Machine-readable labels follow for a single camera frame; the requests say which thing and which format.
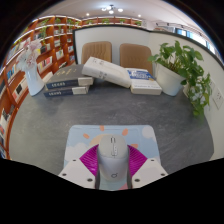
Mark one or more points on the white wall socket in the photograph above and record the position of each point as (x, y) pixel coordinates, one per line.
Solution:
(218, 98)

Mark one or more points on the white computer mouse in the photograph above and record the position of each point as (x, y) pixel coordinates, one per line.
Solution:
(112, 160)

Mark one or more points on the orange wooden bookshelf unit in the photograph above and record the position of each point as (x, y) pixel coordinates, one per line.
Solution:
(16, 83)

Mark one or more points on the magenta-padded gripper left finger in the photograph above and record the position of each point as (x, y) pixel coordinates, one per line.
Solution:
(78, 171)

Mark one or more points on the cluster ceiling lamp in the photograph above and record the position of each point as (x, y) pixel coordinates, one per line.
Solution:
(111, 9)

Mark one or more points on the white and blue book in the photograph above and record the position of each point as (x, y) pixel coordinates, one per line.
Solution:
(145, 83)

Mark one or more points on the white ceramic vase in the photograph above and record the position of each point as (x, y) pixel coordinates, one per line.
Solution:
(34, 83)

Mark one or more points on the window with sheer curtains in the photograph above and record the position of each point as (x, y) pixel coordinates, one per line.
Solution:
(196, 38)

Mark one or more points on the thick dark hardcover book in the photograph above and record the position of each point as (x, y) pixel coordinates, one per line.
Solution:
(65, 92)
(66, 76)

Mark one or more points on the green plant in white pot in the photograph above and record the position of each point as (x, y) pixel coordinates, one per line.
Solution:
(170, 78)

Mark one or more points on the large white book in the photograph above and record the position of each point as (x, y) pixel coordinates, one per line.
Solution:
(106, 71)

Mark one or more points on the sun and cloud mouse pad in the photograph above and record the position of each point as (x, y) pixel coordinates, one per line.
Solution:
(80, 140)

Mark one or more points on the tan upholstered chair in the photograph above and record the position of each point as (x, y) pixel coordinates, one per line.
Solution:
(96, 51)
(136, 56)

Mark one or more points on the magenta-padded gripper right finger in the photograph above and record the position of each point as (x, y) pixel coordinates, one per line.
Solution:
(146, 171)

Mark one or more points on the pink and white flowers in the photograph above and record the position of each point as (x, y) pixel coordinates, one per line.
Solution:
(29, 55)

